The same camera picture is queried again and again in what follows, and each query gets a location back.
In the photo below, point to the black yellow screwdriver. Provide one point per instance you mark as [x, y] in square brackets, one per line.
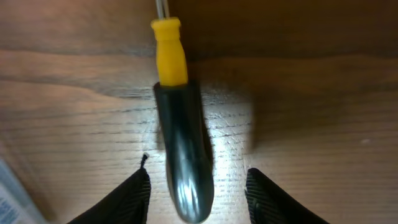
[188, 165]

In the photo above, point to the blue white screw box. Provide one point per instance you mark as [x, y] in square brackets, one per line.
[17, 206]

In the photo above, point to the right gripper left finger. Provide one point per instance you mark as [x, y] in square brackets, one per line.
[127, 203]

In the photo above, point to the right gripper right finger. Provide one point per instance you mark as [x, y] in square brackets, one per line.
[270, 204]

